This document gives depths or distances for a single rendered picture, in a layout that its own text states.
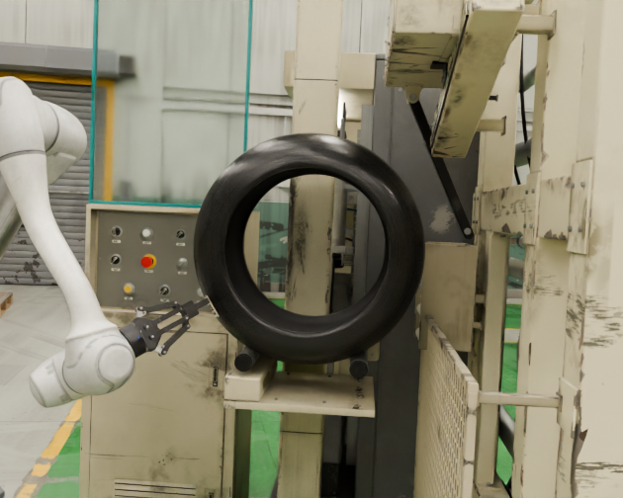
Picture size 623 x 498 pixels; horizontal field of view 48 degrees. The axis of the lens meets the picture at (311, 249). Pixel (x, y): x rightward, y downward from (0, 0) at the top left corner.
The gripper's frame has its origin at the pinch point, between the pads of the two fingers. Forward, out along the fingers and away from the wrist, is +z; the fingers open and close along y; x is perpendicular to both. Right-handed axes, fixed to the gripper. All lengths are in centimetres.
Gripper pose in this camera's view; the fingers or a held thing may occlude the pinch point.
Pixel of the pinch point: (195, 306)
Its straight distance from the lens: 172.9
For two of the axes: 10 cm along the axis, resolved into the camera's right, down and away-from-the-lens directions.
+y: 4.7, 8.8, 0.1
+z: 6.9, -3.8, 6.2
